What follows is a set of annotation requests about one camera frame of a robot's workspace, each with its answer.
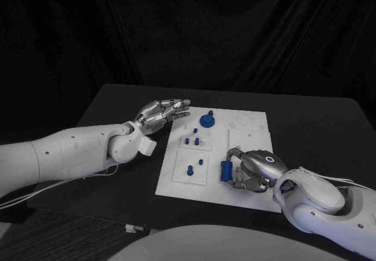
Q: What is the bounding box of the white task board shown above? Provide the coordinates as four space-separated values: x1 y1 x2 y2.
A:
155 105 284 214

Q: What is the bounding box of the small white block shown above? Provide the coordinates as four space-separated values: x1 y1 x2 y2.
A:
125 223 146 234

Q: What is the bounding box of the thick blue cylinder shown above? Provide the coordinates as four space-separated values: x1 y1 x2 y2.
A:
220 160 236 182

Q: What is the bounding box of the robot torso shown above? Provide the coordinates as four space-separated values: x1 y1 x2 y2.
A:
107 224 364 261

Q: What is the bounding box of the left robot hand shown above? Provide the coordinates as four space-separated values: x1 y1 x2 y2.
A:
133 98 192 136

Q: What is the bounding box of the white cable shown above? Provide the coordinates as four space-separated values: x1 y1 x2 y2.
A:
322 177 369 187
0 173 116 210
0 164 122 204
316 175 376 191

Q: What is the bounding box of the blue gear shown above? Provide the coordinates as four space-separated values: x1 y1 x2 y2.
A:
200 110 217 128

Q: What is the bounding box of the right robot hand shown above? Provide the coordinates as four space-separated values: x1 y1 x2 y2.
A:
225 145 292 194

